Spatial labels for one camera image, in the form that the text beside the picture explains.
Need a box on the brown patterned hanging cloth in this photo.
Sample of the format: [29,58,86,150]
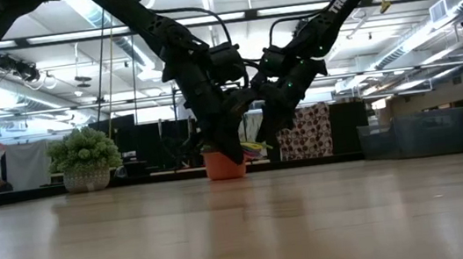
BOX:
[272,102,336,163]

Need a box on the yellow hanging hook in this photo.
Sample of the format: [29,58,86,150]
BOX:
[378,0,394,15]

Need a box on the black ceiling-mounted device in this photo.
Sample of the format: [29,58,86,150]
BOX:
[0,49,43,87]

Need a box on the grey hanging cloth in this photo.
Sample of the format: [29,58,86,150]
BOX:
[2,138,54,193]

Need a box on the black aluminium table frame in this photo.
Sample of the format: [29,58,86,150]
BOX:
[0,132,463,215]

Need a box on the grey plastic basket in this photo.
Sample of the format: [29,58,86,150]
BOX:
[354,106,463,166]

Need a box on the black hanging cable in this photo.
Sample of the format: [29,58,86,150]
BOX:
[83,7,120,126]

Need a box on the black partition panel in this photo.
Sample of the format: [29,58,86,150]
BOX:
[328,99,373,155]

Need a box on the yellow hanging cable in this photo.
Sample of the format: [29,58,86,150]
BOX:
[94,23,127,138]

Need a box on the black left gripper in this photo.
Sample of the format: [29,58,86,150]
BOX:
[166,42,267,172]

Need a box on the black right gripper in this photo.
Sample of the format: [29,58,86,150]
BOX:
[246,40,335,143]

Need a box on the green potted artificial plant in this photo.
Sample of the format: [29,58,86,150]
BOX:
[42,122,127,198]

